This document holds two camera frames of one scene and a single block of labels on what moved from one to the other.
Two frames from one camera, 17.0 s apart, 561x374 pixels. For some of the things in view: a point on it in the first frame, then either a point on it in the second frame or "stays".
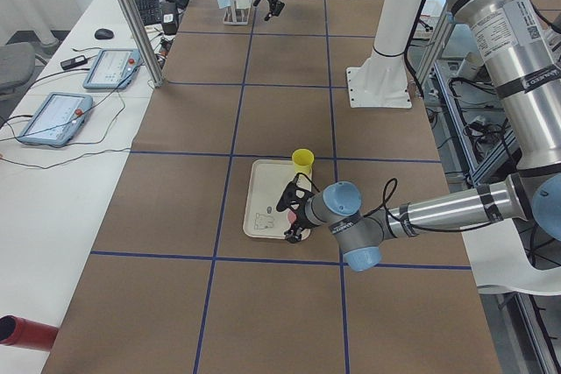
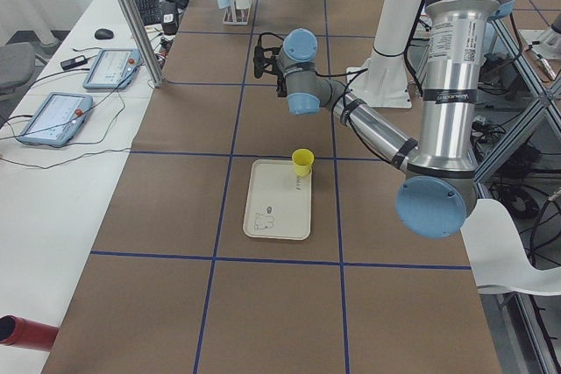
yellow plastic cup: [302, 159] stays
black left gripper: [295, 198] → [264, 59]
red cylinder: [19, 332] stays
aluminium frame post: [134, 22] stays
